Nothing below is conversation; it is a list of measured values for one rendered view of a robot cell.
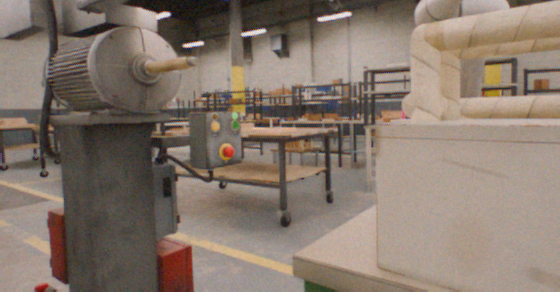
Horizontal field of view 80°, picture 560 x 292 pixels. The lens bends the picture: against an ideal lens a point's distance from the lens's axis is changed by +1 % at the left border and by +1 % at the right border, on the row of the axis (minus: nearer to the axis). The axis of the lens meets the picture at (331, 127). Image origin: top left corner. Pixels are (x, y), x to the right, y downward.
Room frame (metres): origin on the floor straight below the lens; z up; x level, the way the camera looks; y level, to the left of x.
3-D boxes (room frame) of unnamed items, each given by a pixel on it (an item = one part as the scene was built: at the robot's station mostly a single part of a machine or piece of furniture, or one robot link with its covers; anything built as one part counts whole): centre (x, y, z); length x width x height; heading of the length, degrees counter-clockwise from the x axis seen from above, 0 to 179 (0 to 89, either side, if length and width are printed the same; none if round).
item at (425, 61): (0.37, -0.11, 1.15); 0.03 x 0.03 x 0.09
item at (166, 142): (1.19, 0.53, 1.02); 0.19 x 0.04 x 0.04; 148
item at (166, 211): (1.24, 0.68, 0.93); 0.15 x 0.10 x 0.55; 58
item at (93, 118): (1.11, 0.76, 1.11); 0.36 x 0.24 x 0.04; 58
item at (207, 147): (1.24, 0.50, 0.99); 0.24 x 0.21 x 0.26; 58
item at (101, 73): (1.08, 0.70, 1.25); 0.41 x 0.27 x 0.26; 58
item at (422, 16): (1.20, -0.37, 1.46); 0.18 x 0.14 x 0.13; 4
